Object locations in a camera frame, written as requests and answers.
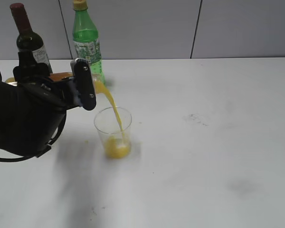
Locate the transparent plastic cup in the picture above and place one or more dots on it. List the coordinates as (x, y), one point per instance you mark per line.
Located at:
(113, 125)

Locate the dark red wine bottle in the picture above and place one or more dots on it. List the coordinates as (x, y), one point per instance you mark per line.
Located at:
(27, 38)

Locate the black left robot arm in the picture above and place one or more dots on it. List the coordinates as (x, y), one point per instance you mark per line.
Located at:
(33, 112)

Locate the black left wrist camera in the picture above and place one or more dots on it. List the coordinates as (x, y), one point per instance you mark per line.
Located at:
(82, 84)

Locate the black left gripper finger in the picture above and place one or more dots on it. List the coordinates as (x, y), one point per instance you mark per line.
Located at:
(29, 68)

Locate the NFC orange juice bottle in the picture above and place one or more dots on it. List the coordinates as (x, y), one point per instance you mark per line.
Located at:
(98, 85)

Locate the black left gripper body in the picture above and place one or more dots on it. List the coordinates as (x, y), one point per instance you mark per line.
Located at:
(34, 115)

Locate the green plastic soda bottle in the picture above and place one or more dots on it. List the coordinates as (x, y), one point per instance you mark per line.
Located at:
(86, 39)

